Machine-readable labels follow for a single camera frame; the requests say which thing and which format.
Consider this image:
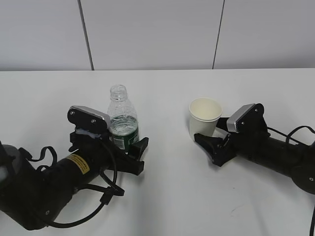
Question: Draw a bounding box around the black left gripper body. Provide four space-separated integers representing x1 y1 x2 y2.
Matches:
69 132 117 170

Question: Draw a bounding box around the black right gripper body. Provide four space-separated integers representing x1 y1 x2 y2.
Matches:
214 134 256 165

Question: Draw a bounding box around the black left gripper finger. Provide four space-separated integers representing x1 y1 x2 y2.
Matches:
114 150 144 175
128 137 149 160

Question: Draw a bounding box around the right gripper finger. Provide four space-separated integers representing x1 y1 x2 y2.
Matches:
194 133 230 162
216 117 230 133

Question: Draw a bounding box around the white paper cup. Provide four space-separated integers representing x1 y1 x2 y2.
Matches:
189 97 222 141

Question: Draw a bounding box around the clear water bottle green label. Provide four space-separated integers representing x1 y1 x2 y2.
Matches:
107 85 139 152

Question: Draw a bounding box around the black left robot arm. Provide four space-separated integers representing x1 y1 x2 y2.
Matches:
0 133 149 231

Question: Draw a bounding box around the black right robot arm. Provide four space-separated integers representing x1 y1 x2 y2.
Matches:
194 118 315 194

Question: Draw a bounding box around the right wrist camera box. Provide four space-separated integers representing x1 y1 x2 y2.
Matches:
226 103 264 133

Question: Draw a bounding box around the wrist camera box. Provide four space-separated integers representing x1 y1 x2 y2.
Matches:
67 105 110 135
226 103 264 133

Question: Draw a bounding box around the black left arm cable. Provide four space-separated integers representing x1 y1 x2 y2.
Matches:
22 141 126 228

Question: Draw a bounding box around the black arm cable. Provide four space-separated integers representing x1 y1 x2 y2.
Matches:
267 125 315 236
22 141 126 228

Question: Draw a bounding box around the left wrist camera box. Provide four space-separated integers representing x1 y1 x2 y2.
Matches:
67 105 110 135

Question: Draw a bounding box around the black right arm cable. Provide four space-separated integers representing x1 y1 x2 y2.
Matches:
267 125 315 236

